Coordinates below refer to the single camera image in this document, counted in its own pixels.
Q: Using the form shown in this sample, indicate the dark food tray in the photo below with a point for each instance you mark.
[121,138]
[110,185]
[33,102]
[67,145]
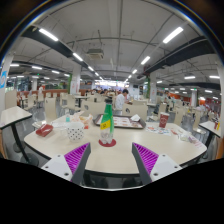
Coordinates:
[123,122]

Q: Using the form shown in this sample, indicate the crumpled food wrapper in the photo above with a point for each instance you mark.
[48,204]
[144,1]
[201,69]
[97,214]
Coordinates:
[84,119]

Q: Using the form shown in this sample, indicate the clear plastic bag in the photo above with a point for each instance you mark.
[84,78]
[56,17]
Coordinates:
[187,136]

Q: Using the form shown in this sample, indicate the beige chair group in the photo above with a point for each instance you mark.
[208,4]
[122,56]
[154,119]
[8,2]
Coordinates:
[50,106]

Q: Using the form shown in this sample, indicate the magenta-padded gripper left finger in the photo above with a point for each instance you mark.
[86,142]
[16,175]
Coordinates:
[76,158]

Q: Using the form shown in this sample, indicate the ceiling air conditioner unit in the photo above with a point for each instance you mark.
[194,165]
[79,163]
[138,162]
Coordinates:
[95,54]

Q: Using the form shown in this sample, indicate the white neighbouring table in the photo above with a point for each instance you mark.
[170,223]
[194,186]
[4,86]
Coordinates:
[13,115]
[210,128]

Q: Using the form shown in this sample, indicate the person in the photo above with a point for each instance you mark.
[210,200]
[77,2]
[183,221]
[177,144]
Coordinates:
[120,101]

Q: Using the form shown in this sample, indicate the green plastic drink bottle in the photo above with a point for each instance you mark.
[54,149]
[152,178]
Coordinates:
[107,125]

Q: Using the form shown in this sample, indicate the pink printed paper slip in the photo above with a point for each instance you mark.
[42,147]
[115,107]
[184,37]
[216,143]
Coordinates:
[199,143]

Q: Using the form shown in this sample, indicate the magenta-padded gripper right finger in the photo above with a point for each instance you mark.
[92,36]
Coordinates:
[147,158]

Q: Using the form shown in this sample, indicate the white crumpled napkin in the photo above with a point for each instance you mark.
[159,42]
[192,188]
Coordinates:
[135,117]

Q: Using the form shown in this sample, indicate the printed paper leaflets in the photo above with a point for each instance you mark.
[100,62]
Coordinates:
[155,130]

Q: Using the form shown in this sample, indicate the red paper cup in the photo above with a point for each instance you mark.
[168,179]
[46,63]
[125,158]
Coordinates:
[164,120]

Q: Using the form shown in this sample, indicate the flat round red coaster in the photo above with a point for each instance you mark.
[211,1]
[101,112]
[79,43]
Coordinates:
[113,143]

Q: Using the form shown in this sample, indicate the ceiling light group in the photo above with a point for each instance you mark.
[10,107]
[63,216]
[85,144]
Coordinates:
[173,34]

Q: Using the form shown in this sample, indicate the white polka dot mug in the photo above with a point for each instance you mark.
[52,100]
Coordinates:
[75,132]

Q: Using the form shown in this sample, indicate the small clear sanitizer bottle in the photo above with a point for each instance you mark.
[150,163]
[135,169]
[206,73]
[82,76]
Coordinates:
[67,118]

